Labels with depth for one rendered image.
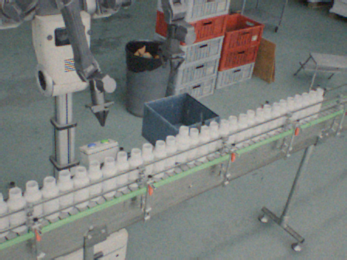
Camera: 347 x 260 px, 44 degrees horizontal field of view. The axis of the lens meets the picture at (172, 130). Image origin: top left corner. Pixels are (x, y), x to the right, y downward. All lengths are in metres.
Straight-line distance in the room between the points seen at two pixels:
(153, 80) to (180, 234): 1.51
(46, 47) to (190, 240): 1.63
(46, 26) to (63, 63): 0.19
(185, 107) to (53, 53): 0.98
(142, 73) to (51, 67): 1.92
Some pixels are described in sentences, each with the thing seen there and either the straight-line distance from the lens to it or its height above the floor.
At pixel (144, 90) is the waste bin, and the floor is 0.30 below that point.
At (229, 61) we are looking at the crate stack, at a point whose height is 0.32.
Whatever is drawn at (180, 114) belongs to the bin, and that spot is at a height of 0.80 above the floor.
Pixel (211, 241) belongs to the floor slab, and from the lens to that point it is 3.00.
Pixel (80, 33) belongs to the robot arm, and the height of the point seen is 1.59.
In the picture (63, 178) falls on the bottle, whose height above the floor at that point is 1.16.
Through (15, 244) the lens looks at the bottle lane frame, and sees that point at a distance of 1.61.
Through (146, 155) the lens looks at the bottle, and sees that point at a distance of 1.73.
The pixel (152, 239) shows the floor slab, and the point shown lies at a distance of 2.94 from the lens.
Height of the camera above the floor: 2.16
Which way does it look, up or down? 33 degrees down
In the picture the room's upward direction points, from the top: 8 degrees clockwise
